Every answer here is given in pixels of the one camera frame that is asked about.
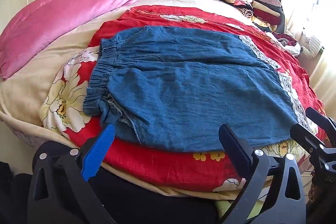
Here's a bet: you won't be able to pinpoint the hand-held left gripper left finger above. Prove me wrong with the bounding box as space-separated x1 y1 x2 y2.
28 123 117 224

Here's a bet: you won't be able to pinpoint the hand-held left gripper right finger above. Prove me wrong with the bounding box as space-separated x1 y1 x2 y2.
218 124 307 224

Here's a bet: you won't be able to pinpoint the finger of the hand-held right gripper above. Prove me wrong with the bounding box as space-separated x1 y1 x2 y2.
289 123 336 184
305 107 336 149

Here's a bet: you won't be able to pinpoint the blue denim pants lace trim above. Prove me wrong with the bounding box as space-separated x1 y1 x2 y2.
83 25 314 153

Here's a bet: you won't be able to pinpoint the red floral blanket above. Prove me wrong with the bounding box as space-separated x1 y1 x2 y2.
39 5 330 195

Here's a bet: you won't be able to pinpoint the cream knitted sweater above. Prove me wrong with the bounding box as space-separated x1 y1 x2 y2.
297 30 324 59

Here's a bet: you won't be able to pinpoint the crumpled white and maroon clothes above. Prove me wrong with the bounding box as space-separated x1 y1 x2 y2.
272 33 301 56

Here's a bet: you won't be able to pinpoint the cream bed sheet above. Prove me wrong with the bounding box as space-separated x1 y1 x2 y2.
0 0 273 201

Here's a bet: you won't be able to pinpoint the pile of folded clothes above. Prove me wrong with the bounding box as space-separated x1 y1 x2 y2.
221 0 286 33

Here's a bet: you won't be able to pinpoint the pink quilt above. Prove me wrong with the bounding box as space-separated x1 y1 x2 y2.
0 0 141 80

